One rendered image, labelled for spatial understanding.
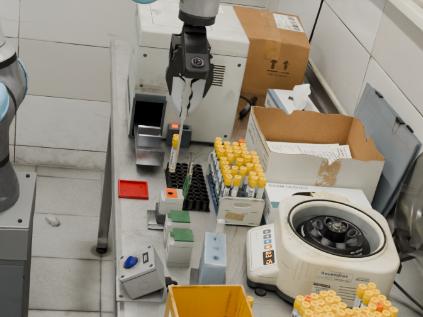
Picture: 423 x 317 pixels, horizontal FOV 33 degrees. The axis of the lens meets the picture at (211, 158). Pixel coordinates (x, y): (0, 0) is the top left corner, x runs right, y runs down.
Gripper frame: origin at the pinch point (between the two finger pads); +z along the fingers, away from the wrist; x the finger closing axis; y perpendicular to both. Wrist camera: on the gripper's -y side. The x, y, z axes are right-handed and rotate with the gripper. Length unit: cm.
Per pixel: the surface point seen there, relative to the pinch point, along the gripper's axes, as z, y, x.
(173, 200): 19.8, -2.0, -0.4
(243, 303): 18.3, -35.7, -8.5
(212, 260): 16.8, -25.9, -4.4
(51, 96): 79, 171, 27
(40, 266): 114, 94, 27
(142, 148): 22.9, 25.6, 3.7
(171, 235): 20.1, -14.0, 1.3
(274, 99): 21, 58, -38
